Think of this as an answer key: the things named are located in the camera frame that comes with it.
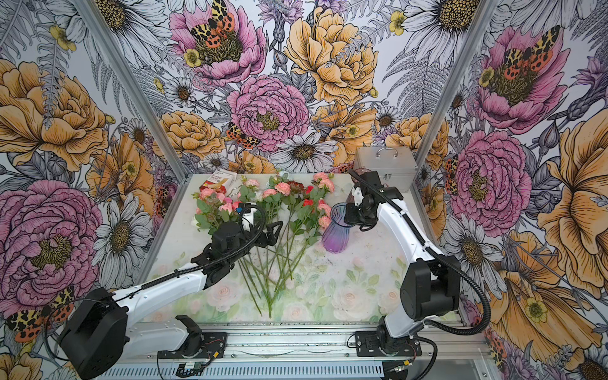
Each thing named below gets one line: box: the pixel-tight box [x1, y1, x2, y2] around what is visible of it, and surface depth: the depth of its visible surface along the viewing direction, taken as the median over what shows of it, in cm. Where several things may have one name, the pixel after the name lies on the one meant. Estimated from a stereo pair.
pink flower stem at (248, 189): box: [239, 175, 261, 202], surface depth 113 cm
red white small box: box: [199, 169, 237, 194], surface depth 118 cm
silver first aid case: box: [353, 146, 419, 193], surface depth 111 cm
